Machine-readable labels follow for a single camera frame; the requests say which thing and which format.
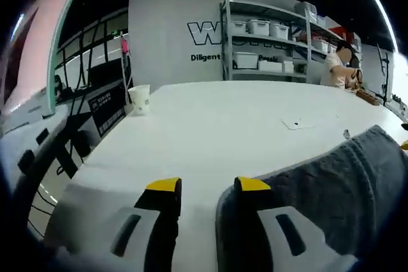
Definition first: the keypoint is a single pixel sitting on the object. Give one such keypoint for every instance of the grey fluffy towel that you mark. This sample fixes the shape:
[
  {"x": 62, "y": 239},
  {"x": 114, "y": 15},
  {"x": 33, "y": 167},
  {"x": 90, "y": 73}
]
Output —
[{"x": 334, "y": 183}]

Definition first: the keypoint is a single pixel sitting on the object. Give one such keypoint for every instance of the white flat card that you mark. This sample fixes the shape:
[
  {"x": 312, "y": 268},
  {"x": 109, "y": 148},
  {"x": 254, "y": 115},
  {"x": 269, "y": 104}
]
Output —
[{"x": 298, "y": 123}]

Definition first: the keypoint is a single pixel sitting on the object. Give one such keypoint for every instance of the open laptop with pink screen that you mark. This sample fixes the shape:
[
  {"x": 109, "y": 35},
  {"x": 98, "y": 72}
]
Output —
[{"x": 28, "y": 46}]

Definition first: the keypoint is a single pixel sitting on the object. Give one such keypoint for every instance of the brown wooden tray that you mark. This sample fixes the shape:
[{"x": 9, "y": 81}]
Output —
[{"x": 368, "y": 97}]

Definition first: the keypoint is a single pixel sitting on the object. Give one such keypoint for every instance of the black tripod stand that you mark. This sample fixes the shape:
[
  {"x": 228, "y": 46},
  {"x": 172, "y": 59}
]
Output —
[{"x": 388, "y": 77}]

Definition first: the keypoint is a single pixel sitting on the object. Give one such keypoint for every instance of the white paper cup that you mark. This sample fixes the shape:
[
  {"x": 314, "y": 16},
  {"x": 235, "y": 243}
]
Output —
[{"x": 139, "y": 100}]

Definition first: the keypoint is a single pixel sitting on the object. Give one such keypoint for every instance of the black placard with white print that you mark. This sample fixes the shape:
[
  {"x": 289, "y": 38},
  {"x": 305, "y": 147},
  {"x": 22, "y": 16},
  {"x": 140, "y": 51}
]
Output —
[{"x": 106, "y": 111}]

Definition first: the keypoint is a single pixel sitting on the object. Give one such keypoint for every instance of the small white box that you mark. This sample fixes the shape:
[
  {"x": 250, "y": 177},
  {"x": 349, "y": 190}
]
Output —
[
  {"x": 288, "y": 67},
  {"x": 265, "y": 66},
  {"x": 276, "y": 66}
]

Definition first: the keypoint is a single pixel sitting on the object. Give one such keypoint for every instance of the grey metal shelving rack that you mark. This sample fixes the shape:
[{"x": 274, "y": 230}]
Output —
[
  {"x": 322, "y": 36},
  {"x": 264, "y": 46}
]

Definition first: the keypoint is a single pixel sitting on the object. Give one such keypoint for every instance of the large white storage box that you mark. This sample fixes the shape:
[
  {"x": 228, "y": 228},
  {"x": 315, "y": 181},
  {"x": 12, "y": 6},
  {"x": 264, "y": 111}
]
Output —
[{"x": 245, "y": 60}]

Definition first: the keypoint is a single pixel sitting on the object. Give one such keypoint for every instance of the black monitor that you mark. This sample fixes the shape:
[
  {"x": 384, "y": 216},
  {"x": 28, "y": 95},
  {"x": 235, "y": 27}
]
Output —
[{"x": 105, "y": 74}]

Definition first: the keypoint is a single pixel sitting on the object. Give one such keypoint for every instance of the clear storage bin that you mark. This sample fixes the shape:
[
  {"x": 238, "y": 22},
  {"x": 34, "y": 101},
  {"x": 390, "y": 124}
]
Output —
[{"x": 306, "y": 10}]

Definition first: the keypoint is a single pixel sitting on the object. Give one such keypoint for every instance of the white lidded storage bin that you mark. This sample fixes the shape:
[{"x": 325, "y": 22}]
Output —
[
  {"x": 239, "y": 28},
  {"x": 259, "y": 27},
  {"x": 280, "y": 31}
]

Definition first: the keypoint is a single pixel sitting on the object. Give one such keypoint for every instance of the pink hanging cloth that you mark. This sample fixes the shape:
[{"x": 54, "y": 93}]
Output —
[{"x": 125, "y": 46}]

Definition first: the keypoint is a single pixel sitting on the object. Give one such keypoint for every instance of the green exit sign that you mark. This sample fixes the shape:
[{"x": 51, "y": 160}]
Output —
[{"x": 118, "y": 32}]

